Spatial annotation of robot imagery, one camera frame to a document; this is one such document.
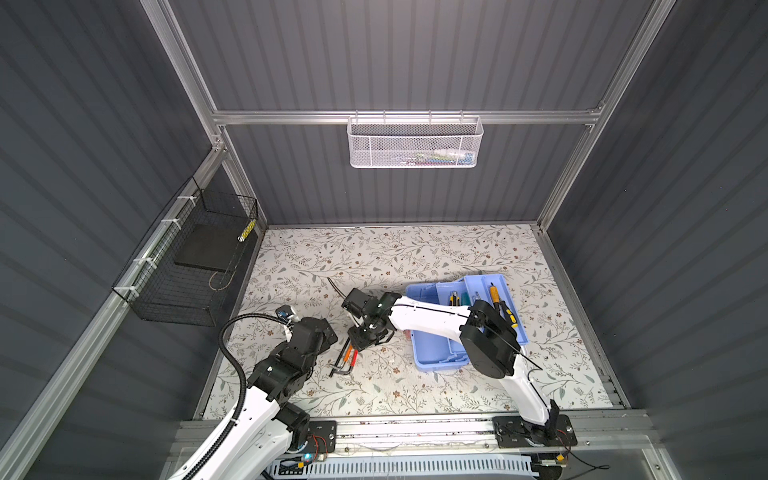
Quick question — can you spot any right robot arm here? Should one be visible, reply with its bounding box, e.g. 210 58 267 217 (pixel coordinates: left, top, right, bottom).
342 288 560 445

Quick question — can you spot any orange handled screwdriver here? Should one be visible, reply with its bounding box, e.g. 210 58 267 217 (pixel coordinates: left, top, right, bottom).
489 283 501 307

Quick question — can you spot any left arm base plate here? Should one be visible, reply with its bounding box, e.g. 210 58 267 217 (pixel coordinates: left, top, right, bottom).
287 420 338 454

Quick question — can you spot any yellow black screwdriver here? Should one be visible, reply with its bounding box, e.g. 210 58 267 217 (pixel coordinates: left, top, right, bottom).
499 301 518 328

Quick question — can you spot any black hex key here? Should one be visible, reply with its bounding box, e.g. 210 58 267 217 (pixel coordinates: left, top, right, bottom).
329 339 355 377

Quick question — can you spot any white wire mesh basket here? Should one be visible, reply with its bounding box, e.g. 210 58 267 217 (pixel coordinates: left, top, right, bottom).
346 115 484 169

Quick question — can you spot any white blue plastic toolbox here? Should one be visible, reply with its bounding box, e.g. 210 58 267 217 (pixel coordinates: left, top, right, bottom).
405 273 530 373

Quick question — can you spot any white perforated cable duct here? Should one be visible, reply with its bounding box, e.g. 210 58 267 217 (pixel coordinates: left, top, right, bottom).
266 454 539 479

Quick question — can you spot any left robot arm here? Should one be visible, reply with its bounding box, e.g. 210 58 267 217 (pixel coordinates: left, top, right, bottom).
171 305 338 479

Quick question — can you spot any black pad in basket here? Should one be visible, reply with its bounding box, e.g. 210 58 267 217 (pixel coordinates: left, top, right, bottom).
174 224 246 273

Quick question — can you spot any black wire basket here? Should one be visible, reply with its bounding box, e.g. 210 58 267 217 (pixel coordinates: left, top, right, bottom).
113 182 259 327

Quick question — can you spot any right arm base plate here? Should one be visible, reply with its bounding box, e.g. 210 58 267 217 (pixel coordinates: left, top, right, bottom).
492 414 578 448

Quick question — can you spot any yellow marker in basket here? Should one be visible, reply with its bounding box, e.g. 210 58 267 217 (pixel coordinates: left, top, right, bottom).
238 219 257 243

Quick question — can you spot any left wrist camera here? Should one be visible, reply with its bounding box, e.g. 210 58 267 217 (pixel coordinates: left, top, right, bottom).
275 305 297 324

